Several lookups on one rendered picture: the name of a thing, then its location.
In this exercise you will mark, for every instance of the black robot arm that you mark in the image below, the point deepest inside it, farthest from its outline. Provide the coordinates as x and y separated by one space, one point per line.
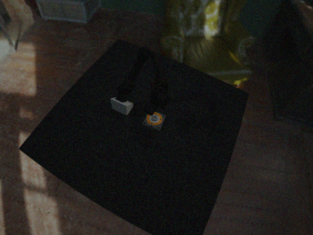
161 79

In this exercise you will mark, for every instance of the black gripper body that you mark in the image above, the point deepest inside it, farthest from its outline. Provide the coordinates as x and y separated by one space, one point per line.
151 108

